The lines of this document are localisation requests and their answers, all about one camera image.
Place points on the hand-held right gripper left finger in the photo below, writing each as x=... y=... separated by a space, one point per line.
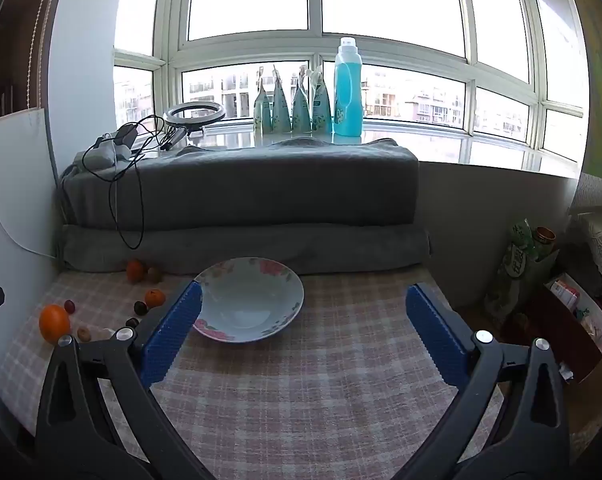
x=173 y=330

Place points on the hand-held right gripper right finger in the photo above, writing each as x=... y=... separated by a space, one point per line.
x=433 y=330

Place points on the tangerine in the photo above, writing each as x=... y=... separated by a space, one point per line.
x=154 y=298
x=136 y=270

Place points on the brown round fruit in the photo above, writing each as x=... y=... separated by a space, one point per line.
x=154 y=274

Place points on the large orange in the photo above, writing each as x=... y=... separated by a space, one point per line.
x=55 y=323

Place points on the small red fruit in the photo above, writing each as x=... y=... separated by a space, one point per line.
x=69 y=305

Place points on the floral white bowl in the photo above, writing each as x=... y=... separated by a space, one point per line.
x=251 y=300

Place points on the small brown fruit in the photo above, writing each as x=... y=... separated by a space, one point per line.
x=84 y=333

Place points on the white board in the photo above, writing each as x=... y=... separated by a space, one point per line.
x=11 y=200

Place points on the brown cardboard box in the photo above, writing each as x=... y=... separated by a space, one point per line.
x=541 y=330

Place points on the green drink carton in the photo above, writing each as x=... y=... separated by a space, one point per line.
x=518 y=260

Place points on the rolled grey blanket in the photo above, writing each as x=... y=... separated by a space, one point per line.
x=281 y=247

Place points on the red and white packet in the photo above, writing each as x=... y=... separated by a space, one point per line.
x=563 y=290

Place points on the pink checked sheet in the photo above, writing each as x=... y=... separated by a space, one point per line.
x=306 y=385

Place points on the copper can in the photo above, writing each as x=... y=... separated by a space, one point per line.
x=545 y=240

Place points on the folded grey blanket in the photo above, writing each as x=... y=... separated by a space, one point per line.
x=281 y=185

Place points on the white charger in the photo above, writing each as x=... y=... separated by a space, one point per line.
x=103 y=152

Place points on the black power adapter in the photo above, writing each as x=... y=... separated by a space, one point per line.
x=127 y=134

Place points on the teal refill pouch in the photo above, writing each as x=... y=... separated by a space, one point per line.
x=301 y=107
x=281 y=107
x=321 y=105
x=262 y=110

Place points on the blue detergent bottle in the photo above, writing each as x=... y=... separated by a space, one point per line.
x=348 y=95

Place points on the yellow-green curtain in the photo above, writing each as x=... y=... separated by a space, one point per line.
x=601 y=60

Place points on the white window frame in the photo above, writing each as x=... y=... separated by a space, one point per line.
x=315 y=40

